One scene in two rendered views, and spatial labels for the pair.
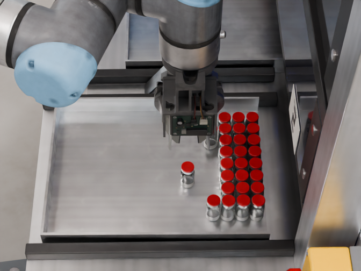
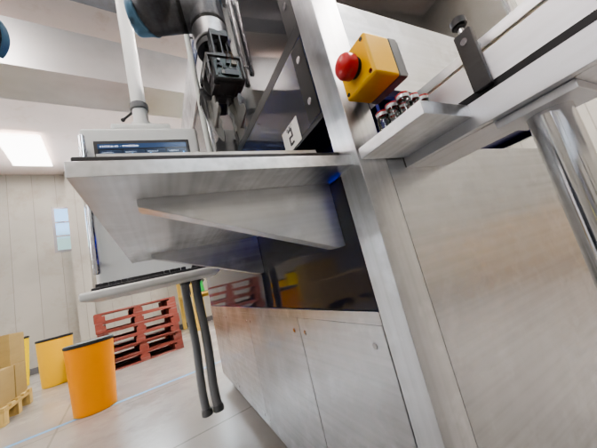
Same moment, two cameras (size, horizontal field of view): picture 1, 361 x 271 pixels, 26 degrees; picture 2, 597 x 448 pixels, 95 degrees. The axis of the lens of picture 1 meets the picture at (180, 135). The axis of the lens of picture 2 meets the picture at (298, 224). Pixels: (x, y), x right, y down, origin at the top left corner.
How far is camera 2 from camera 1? 1.25 m
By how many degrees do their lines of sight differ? 68
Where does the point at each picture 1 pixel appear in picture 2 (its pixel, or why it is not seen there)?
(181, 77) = (210, 32)
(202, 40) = (217, 13)
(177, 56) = (205, 22)
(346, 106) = not seen: outside the picture
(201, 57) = (219, 25)
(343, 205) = (337, 45)
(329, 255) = not seen: hidden behind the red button
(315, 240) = (339, 84)
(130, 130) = not seen: hidden behind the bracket
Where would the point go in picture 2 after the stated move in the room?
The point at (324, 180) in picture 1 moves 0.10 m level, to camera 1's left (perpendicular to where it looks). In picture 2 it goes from (315, 19) to (266, 7)
